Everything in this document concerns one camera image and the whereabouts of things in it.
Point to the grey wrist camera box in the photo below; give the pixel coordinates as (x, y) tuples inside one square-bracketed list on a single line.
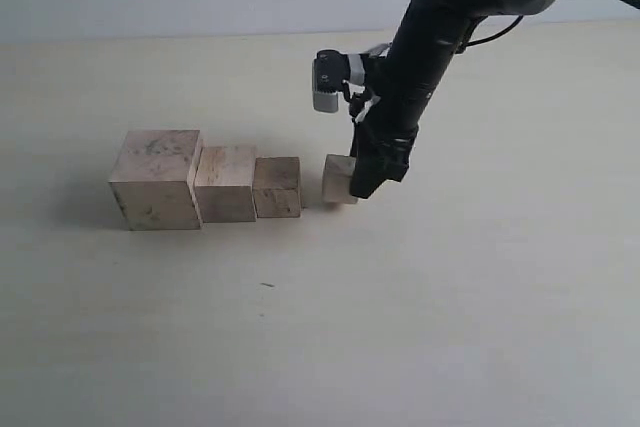
[(333, 73)]

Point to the second largest wooden cube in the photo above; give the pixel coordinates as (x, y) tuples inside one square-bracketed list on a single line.
[(224, 184)]

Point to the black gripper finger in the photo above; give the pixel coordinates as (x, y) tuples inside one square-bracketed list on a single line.
[(370, 172)]

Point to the smallest wooden cube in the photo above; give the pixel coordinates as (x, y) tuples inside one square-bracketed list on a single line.
[(337, 174)]

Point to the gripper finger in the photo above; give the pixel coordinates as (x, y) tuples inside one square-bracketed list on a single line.
[(398, 161)]

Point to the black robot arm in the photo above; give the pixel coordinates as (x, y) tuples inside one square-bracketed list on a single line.
[(440, 28)]

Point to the white cable tie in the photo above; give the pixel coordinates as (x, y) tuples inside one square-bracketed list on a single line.
[(364, 105)]

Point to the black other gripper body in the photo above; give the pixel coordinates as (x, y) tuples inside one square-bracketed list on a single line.
[(405, 86)]

